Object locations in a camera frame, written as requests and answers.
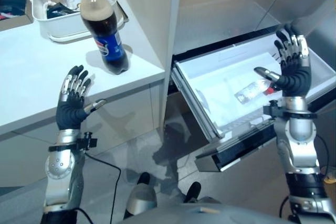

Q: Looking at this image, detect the silver robot torso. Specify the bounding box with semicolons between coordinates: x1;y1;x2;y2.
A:
121;195;336;224

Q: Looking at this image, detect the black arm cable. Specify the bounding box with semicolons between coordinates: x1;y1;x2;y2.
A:
67;150;122;224
278;134;331;219

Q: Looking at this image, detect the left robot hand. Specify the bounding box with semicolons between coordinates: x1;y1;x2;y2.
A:
56;65;107;131

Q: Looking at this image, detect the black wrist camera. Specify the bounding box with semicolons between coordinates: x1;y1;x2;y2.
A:
263;100;286;119
76;132;98;152

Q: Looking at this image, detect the silver left robot leg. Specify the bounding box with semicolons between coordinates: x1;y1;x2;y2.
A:
125;172;158;218

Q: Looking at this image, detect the clear water bottle red cap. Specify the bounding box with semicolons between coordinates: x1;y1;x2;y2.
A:
234;79;275;104

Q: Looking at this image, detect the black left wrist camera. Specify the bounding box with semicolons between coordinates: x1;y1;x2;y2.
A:
76;132;98;152

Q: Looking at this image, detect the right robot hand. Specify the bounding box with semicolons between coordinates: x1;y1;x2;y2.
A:
254;24;312;99

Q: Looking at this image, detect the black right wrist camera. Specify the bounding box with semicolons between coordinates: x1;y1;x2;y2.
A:
263;100;286;119

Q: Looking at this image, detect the white counter cabinet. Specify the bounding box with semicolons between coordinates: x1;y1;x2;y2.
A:
0;0;166;188

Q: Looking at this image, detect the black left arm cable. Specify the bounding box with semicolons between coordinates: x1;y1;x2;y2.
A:
67;150;122;224

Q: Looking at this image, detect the cardboard box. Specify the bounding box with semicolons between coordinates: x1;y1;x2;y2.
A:
0;0;34;32

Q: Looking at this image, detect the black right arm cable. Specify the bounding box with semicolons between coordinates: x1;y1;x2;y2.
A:
278;134;331;219

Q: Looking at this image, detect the silver refrigerator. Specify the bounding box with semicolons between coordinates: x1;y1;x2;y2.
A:
157;0;336;141

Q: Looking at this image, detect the cola bottle blue cap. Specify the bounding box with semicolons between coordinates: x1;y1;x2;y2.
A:
77;0;131;75

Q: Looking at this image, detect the dark right robot foot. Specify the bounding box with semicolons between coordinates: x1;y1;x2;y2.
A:
183;181;202;204

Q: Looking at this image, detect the white refrigerator drawer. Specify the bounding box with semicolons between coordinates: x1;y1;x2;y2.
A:
170;24;336;173

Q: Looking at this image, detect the white plastic bin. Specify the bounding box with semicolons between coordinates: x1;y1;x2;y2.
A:
30;0;129;42

